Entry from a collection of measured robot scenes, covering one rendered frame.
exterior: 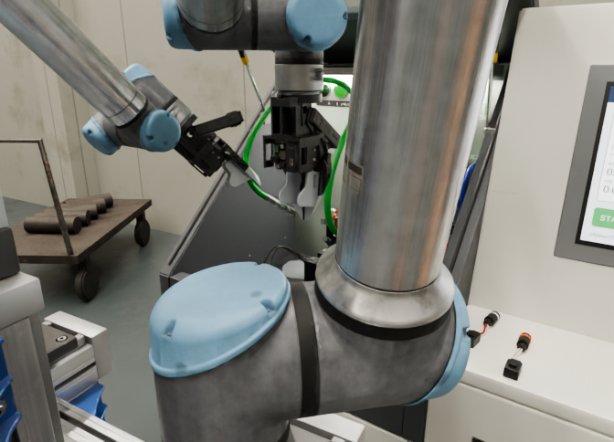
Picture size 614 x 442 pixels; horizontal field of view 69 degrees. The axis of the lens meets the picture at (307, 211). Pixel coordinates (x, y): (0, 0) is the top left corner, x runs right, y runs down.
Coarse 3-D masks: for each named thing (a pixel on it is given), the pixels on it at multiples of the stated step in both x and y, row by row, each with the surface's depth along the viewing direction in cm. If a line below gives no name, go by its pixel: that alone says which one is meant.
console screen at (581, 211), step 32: (608, 96) 79; (608, 128) 79; (576, 160) 82; (608, 160) 79; (576, 192) 82; (608, 192) 79; (576, 224) 82; (608, 224) 79; (576, 256) 82; (608, 256) 79
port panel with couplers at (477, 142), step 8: (480, 112) 112; (480, 120) 112; (480, 128) 113; (480, 136) 113; (472, 144) 115; (480, 144) 114; (472, 152) 115; (472, 160) 116; (456, 208) 121; (456, 216) 122
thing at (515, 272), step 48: (528, 48) 86; (576, 48) 82; (528, 96) 86; (576, 96) 82; (528, 144) 86; (528, 192) 86; (480, 240) 92; (528, 240) 86; (480, 288) 91; (528, 288) 87; (576, 288) 82; (432, 432) 79; (480, 432) 74; (528, 432) 69; (576, 432) 65
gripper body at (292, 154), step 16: (288, 96) 69; (304, 96) 67; (320, 96) 69; (272, 112) 68; (288, 112) 69; (304, 112) 71; (272, 128) 69; (288, 128) 69; (304, 128) 71; (272, 144) 72; (288, 144) 68; (304, 144) 68; (320, 144) 72; (272, 160) 71; (288, 160) 69; (304, 160) 69; (320, 160) 73
